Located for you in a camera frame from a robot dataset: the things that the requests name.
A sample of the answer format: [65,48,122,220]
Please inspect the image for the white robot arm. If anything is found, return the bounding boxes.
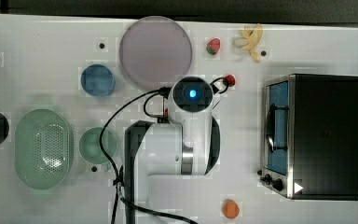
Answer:
[120,77,220,224]

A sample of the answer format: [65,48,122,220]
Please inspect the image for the green oval strainer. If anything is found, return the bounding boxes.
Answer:
[14,109,73,190]

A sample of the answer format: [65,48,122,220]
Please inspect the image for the small toy strawberry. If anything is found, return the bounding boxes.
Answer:
[223,75,236,87]

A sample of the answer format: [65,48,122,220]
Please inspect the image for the grey round plate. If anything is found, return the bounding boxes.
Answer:
[119,16,192,91]

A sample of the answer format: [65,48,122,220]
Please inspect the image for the large toy strawberry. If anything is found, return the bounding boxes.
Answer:
[206,38,221,55]

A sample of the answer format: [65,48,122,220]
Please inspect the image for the blue bowl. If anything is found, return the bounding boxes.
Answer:
[80,64,116,97]

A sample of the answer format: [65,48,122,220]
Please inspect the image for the green mug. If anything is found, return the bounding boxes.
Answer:
[79,127,117,171]

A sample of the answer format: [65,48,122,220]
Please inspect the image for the toy peeled banana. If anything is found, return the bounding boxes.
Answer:
[233,23,263,63]

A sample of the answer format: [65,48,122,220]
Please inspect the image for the toy orange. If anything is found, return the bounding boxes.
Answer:
[222,200,240,219]

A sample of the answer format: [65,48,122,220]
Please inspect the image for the black toaster oven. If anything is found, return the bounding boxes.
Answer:
[257,74,358,201]

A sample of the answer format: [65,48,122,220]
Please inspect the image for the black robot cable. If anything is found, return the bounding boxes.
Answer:
[98,77,231,224]

